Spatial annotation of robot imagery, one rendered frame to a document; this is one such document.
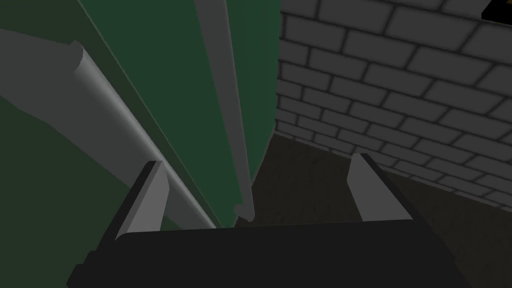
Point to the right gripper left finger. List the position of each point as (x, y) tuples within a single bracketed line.
[(148, 200)]

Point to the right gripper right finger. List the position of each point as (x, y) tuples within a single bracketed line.
[(372, 192)]

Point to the green door leaf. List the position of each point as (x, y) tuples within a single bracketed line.
[(168, 80)]

